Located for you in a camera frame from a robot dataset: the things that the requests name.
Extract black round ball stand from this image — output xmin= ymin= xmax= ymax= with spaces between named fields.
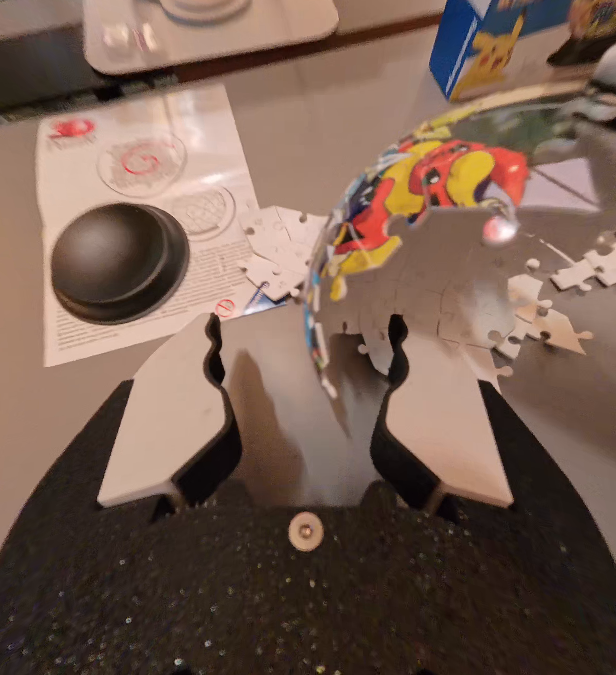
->
xmin=51 ymin=203 xmax=191 ymax=325

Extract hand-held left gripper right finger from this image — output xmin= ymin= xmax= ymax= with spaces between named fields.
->
xmin=370 ymin=314 xmax=515 ymax=510

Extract partly built puzzle ball shell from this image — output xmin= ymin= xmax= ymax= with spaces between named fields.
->
xmin=303 ymin=79 xmax=616 ymax=403

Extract joined white puzzle pieces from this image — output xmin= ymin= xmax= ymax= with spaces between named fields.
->
xmin=237 ymin=205 xmax=333 ymax=304

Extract printed paper leaflet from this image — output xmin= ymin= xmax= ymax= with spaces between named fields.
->
xmin=35 ymin=84 xmax=288 ymax=368

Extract white tray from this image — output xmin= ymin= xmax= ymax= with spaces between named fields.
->
xmin=82 ymin=0 xmax=339 ymax=76

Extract puzzle ball box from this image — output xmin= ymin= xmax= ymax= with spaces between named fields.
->
xmin=428 ymin=0 xmax=616 ymax=103

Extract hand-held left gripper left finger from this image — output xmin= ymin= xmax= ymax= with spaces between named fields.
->
xmin=97 ymin=313 xmax=243 ymax=508

